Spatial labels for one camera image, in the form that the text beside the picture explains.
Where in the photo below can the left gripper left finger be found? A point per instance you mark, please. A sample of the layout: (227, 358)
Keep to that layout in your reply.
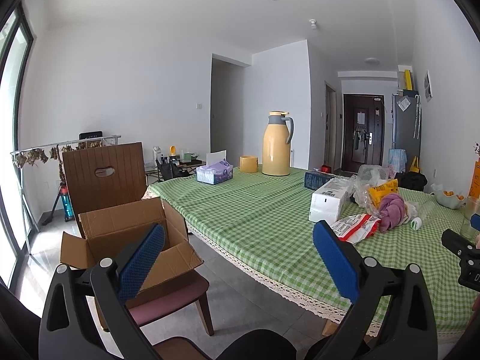
(67, 329)

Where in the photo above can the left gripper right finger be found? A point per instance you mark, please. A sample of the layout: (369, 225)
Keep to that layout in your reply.
(390, 316)

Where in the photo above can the clear plastic bottle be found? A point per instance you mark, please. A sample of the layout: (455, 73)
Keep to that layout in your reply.
(423, 216)

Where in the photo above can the purple cloth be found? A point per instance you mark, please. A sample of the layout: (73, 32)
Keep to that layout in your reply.
(391, 211)

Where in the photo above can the yellow snack bag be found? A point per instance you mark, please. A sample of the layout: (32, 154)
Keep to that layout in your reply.
(377, 193)

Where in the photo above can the red white snack wrapper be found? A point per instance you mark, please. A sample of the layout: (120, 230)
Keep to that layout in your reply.
(356, 228)

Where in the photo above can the clear plastic packaging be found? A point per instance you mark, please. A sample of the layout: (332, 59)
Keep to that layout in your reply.
(368, 176)

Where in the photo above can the white milk carton box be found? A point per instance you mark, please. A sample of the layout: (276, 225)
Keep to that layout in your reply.
(328, 201)

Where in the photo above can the dark blue pet supplement box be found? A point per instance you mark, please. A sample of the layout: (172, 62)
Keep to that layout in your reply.
(314, 180)

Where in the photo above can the glass cup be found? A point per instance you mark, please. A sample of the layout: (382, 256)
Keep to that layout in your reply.
(471, 208)

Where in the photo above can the bowl of oranges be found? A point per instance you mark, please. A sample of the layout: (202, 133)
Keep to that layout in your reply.
(447, 198)

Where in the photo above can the black bag on floor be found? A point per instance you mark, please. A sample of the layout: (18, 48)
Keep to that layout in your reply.
(411, 180)

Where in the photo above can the cardboard box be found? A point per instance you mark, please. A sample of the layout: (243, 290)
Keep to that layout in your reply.
(108, 231)

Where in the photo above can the grey refrigerator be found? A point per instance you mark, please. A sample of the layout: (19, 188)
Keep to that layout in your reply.
(407, 124)

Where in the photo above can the brown wooden chair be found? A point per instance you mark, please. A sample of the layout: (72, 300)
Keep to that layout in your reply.
(103, 177)

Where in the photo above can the dark entrance door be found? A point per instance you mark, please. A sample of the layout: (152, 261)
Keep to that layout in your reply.
(363, 131)

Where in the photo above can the drying rack with plants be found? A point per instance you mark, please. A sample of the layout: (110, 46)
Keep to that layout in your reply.
(54, 152)

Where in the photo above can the low side table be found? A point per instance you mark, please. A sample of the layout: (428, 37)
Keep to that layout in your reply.
(166, 166)

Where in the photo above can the green checked tablecloth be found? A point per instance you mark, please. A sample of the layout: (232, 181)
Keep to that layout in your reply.
(260, 224)

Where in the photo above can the purple tissue box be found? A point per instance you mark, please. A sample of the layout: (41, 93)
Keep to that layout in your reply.
(216, 170)

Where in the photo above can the yellow thermos jug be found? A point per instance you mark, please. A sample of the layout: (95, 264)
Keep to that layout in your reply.
(276, 144)

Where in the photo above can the yellow round tin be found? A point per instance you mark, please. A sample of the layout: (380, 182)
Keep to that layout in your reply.
(248, 164)

